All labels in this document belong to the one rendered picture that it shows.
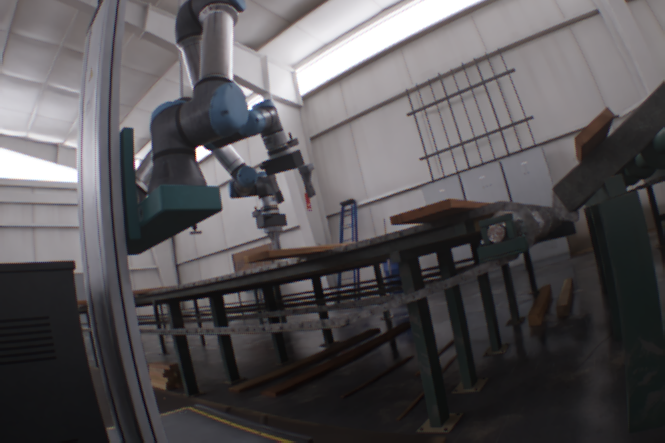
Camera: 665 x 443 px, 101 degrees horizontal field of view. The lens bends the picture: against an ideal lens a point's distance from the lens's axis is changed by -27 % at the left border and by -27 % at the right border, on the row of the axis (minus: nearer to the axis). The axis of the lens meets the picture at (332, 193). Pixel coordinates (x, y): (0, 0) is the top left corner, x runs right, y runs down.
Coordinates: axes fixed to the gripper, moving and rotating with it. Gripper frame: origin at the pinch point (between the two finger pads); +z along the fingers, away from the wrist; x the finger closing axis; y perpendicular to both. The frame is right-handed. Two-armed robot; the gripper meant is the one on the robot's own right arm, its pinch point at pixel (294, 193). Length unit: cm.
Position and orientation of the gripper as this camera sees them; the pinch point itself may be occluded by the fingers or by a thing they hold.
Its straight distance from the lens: 122.8
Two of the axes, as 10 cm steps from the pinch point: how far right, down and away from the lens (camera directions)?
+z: 3.2, 9.3, 2.0
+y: -4.8, 3.4, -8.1
